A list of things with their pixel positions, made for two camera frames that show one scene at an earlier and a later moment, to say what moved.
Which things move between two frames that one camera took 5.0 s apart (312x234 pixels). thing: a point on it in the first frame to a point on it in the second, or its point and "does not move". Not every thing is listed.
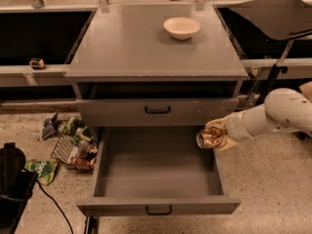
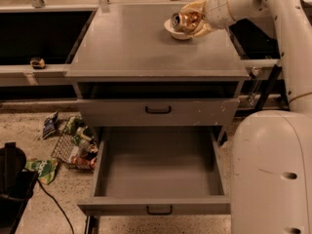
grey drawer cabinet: (153, 65) does not move
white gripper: (234, 127) to (216, 12)
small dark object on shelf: (37, 63) does not move
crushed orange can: (207, 137) to (187, 21)
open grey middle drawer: (143, 171) does not move
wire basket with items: (76, 146) does not move
